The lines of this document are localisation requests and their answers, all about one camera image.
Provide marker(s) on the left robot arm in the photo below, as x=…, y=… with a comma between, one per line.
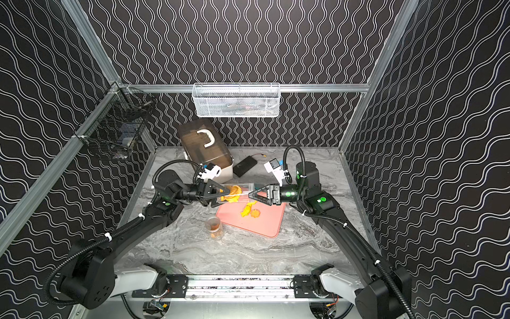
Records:
x=87, y=276

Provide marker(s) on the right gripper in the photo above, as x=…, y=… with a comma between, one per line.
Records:
x=274, y=194

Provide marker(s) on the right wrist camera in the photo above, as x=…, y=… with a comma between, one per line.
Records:
x=277, y=169

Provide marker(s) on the clear jar dark cookies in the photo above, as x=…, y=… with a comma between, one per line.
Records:
x=214, y=227

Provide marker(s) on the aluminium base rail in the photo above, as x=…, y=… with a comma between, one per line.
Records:
x=240, y=288

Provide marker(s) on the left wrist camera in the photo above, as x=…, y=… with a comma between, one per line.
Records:
x=209, y=171

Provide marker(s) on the pink plastic tray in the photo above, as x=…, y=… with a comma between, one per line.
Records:
x=267, y=225

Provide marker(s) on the black battery pack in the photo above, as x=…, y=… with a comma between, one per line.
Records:
x=244, y=166

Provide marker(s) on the black wire wall basket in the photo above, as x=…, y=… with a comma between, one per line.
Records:
x=115, y=134

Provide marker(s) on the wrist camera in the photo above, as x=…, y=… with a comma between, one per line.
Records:
x=209, y=171
x=277, y=169

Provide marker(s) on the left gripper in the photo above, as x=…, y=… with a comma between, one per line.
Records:
x=201, y=191

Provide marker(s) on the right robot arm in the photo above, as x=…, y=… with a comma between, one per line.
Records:
x=379, y=290

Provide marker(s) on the white box brown lid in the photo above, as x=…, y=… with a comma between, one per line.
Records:
x=203, y=144

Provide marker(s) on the white mesh wall basket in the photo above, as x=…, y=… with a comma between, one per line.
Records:
x=237, y=99

